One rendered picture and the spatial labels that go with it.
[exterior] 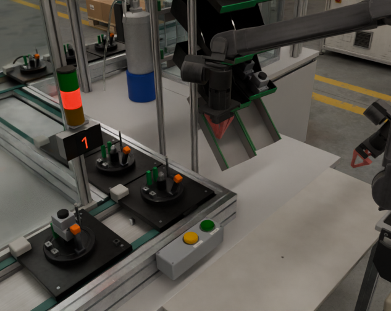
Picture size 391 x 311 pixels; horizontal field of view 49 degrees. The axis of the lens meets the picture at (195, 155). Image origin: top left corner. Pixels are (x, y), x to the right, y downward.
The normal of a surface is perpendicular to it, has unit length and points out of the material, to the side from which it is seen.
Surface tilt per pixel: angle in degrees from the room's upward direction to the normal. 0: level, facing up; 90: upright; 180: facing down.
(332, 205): 0
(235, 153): 45
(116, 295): 90
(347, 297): 0
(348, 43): 90
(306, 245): 0
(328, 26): 69
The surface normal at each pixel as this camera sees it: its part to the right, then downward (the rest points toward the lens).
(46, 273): -0.02, -0.84
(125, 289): 0.73, 0.36
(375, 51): -0.70, 0.39
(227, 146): 0.41, -0.30
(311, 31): -0.39, 0.16
